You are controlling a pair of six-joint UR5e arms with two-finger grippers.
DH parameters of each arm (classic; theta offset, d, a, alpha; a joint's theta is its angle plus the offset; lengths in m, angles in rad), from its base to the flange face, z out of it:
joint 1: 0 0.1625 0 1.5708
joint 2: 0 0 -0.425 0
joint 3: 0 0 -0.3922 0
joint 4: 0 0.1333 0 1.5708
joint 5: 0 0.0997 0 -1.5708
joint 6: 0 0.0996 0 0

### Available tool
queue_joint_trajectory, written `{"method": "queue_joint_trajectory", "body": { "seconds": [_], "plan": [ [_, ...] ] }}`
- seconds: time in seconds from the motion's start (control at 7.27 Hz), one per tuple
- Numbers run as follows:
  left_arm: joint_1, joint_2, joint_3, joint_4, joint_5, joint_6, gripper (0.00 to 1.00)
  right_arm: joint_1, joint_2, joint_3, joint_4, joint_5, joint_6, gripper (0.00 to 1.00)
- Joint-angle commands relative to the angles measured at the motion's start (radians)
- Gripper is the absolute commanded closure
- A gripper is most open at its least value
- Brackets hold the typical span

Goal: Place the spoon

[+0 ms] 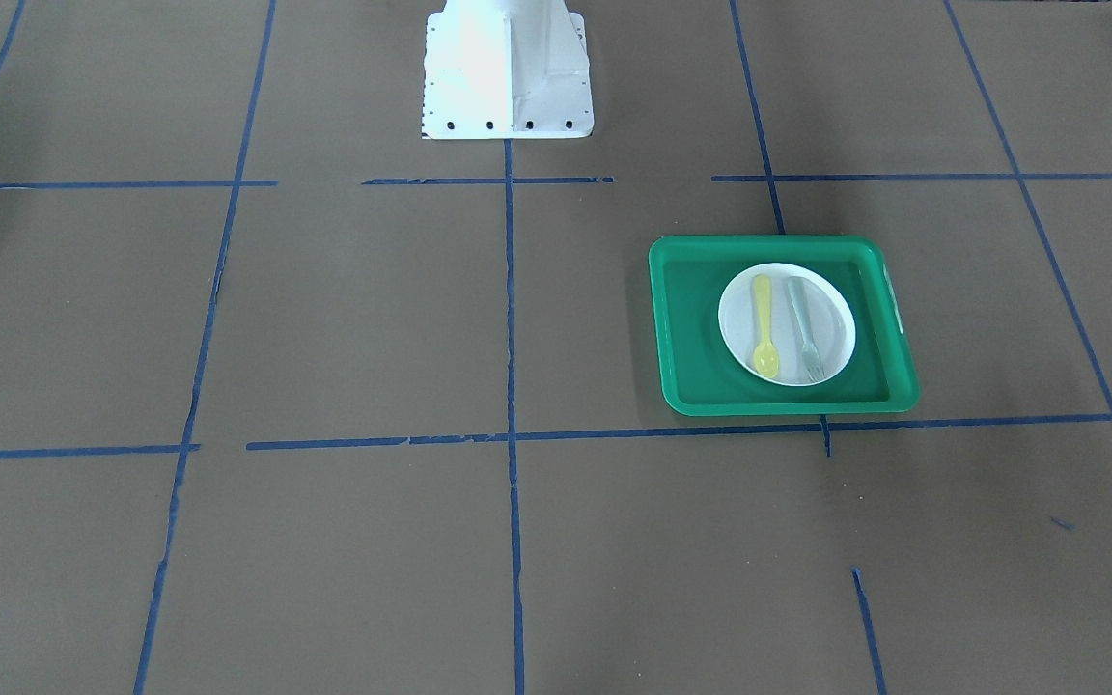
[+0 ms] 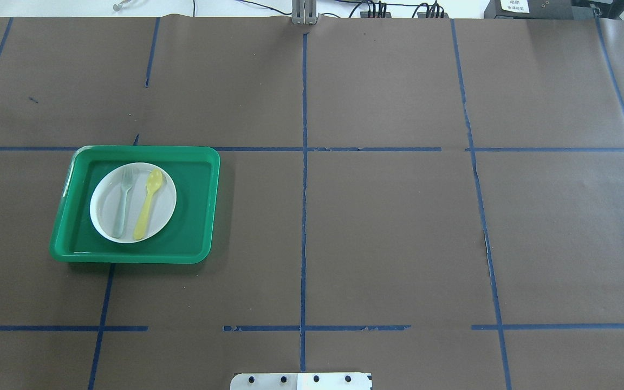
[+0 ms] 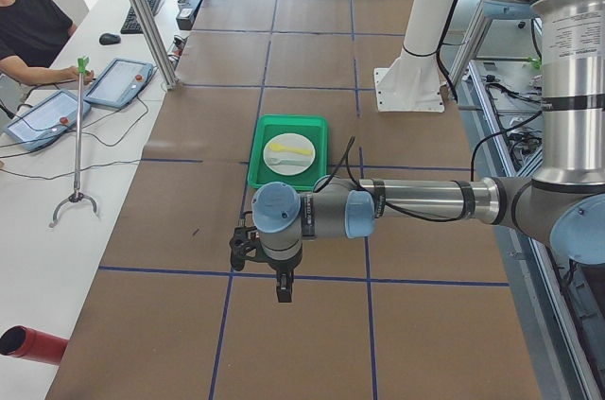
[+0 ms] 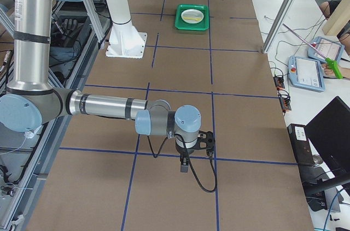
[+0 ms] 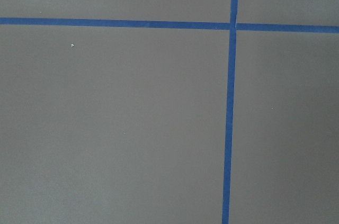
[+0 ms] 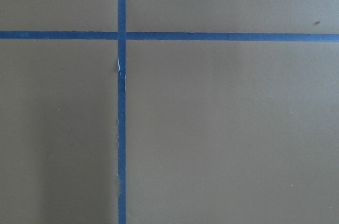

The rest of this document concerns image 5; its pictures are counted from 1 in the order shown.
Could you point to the blue tape strip lengthwise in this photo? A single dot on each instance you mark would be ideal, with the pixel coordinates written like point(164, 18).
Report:
point(229, 109)

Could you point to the blue tape strip crosswise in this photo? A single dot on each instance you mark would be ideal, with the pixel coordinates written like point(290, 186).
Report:
point(169, 25)

